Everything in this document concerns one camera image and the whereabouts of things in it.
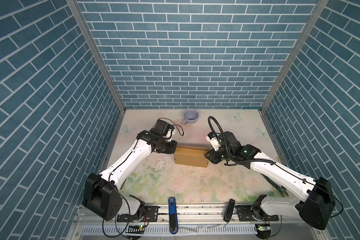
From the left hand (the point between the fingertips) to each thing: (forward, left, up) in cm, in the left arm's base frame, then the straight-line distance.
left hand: (176, 149), depth 80 cm
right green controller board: (-35, -44, -19) cm, 59 cm away
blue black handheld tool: (-29, +1, -16) cm, 33 cm away
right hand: (-3, -16, +1) cm, 16 cm away
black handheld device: (-27, -28, -16) cm, 42 cm away
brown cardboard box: (-3, -8, -2) cm, 9 cm away
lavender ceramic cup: (+35, -10, -12) cm, 39 cm away
